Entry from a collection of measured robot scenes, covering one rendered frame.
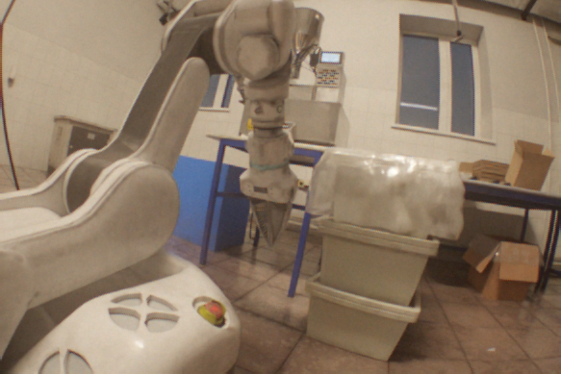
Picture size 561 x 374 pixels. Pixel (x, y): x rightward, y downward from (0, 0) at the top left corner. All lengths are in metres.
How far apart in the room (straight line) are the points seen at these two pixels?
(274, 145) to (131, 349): 0.35
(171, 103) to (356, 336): 0.88
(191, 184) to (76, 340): 1.66
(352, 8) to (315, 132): 2.77
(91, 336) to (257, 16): 0.47
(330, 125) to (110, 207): 1.20
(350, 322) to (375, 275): 0.19
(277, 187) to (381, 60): 3.07
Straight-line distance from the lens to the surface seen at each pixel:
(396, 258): 0.85
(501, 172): 2.42
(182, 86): 0.52
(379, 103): 3.17
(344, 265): 0.90
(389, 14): 3.83
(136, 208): 0.40
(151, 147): 0.47
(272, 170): 0.44
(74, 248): 0.37
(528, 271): 2.07
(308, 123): 1.44
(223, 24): 0.57
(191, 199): 1.90
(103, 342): 0.33
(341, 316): 0.95
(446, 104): 3.70
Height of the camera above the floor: 0.56
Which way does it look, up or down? 4 degrees up
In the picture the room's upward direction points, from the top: 11 degrees clockwise
